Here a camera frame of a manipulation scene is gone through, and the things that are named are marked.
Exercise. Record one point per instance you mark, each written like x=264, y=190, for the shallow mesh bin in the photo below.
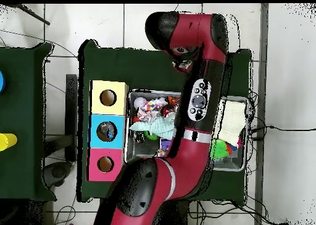
x=143, y=153

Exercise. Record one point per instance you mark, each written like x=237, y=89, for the white baseball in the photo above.
x=139, y=101

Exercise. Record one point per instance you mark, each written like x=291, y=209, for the blue disc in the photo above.
x=2, y=81

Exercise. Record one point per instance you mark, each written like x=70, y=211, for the crushed red cola can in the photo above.
x=167, y=111

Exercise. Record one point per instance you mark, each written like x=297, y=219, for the blue toy block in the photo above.
x=165, y=143

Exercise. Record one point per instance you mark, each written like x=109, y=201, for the yellow cylinder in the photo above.
x=7, y=141

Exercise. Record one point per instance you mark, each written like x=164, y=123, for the crumpled colourful dotted paper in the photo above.
x=149, y=108

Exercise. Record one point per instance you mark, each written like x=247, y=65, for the green spiky puffer toy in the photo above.
x=219, y=148

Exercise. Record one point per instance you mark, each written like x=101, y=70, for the wooden box with three holes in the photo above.
x=108, y=108

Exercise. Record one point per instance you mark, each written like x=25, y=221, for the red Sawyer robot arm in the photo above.
x=187, y=160

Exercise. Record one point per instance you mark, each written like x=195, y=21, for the grey round base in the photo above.
x=58, y=173

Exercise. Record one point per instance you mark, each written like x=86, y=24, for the orange tiger-striped ball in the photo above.
x=174, y=100

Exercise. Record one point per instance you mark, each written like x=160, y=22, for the mint green cloth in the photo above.
x=155, y=128

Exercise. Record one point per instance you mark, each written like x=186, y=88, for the small orange ball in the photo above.
x=135, y=119

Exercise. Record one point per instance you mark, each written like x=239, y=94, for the dark green side table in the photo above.
x=17, y=111

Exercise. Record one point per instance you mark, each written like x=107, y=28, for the cream knitted cloth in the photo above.
x=232, y=121

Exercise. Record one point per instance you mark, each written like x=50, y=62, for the small bright green toy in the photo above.
x=151, y=136

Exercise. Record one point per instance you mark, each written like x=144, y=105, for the crushed black can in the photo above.
x=138, y=137

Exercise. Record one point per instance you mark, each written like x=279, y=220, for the dark rod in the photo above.
x=32, y=13

